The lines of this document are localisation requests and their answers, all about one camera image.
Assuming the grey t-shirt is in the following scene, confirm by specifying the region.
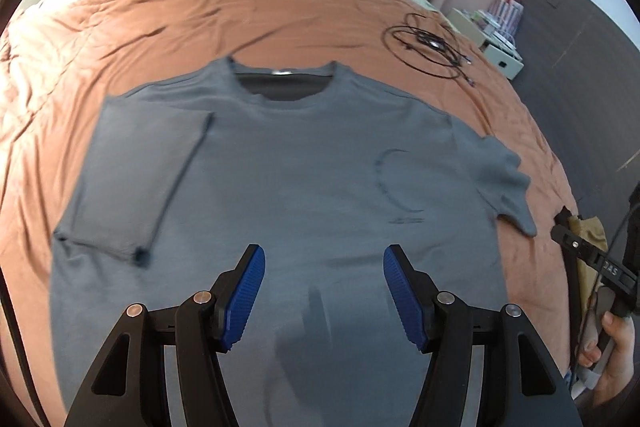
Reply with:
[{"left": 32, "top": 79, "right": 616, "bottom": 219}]
[{"left": 50, "top": 60, "right": 536, "bottom": 426}]

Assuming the person's right hand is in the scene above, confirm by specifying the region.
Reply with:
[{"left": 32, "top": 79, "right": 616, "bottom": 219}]
[{"left": 574, "top": 310, "right": 639, "bottom": 413}]

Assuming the folded olive garment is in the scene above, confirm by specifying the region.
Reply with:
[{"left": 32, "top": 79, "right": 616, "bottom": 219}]
[{"left": 566, "top": 213, "right": 609, "bottom": 358}]

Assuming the white bedside cabinet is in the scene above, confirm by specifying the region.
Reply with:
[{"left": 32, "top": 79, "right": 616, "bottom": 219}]
[{"left": 446, "top": 9, "right": 524, "bottom": 81}]

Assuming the orange-brown bed blanket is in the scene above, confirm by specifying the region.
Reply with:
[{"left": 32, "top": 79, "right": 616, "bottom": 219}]
[{"left": 1, "top": 0, "right": 575, "bottom": 426}]

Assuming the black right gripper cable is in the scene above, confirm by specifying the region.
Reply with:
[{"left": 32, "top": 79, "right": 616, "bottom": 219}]
[{"left": 569, "top": 206, "right": 634, "bottom": 373}]

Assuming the black coiled cable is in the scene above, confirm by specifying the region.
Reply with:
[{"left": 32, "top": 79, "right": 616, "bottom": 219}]
[{"left": 382, "top": 12, "right": 478, "bottom": 89}]

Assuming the pink wire rack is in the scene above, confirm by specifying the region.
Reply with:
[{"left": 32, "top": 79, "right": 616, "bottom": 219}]
[{"left": 488, "top": 0, "right": 524, "bottom": 38}]

